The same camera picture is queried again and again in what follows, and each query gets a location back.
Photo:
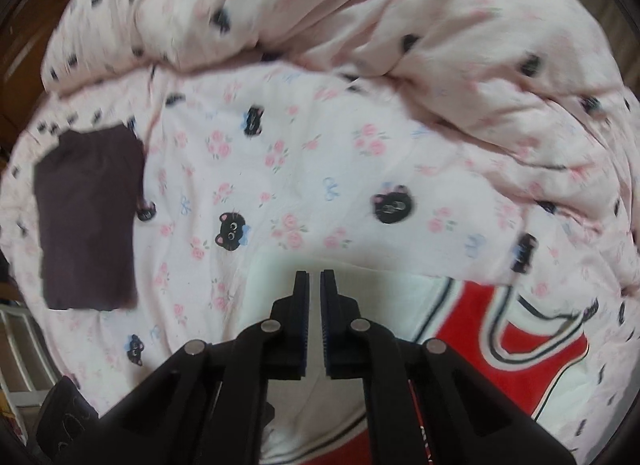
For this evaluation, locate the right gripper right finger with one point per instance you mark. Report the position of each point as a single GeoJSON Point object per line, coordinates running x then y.
{"type": "Point", "coordinates": [428, 403]}

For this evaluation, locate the dark wooden headboard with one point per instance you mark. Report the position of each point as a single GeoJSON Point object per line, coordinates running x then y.
{"type": "Point", "coordinates": [26, 26]}

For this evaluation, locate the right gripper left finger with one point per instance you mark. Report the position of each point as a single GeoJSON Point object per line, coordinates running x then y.
{"type": "Point", "coordinates": [207, 404]}

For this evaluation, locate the red white basketball jersey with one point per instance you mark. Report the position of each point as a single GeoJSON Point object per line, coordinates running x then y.
{"type": "Point", "coordinates": [519, 347]}

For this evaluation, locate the folded dark purple garment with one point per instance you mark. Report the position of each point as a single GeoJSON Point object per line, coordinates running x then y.
{"type": "Point", "coordinates": [87, 191]}

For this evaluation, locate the pink cat print duvet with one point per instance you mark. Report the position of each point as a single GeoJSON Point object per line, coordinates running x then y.
{"type": "Point", "coordinates": [490, 141]}

